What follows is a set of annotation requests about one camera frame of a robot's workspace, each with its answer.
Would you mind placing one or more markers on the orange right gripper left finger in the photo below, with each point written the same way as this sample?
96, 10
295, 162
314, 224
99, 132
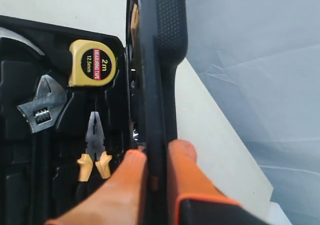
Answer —
119, 201

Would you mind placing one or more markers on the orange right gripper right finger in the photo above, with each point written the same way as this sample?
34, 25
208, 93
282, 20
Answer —
185, 180

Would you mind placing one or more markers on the black plastic tool case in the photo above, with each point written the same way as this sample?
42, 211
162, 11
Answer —
39, 171

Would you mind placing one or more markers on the silver adjustable wrench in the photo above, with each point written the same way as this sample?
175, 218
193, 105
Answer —
43, 111

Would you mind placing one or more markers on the white backdrop curtain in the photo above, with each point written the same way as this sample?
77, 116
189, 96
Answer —
248, 98

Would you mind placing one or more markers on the yellow measuring tape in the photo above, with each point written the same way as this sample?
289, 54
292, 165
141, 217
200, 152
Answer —
93, 64

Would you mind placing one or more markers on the steel claw hammer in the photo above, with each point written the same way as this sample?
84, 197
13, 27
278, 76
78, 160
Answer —
9, 34

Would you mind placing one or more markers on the yellow handled pliers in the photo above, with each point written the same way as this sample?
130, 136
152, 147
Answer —
94, 161

